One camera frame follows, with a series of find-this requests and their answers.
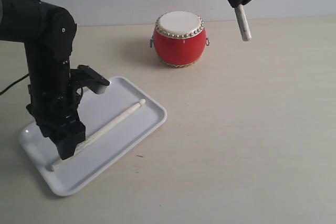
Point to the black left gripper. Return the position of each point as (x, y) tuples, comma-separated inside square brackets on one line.
[(56, 114)]

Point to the white drumstick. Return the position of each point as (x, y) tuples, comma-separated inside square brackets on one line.
[(242, 23), (101, 132)]

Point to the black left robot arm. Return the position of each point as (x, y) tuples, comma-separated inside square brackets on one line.
[(47, 32)]

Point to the small red drum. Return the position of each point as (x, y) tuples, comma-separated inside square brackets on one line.
[(179, 38)]

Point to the white plastic tray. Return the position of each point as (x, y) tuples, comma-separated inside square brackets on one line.
[(95, 111)]

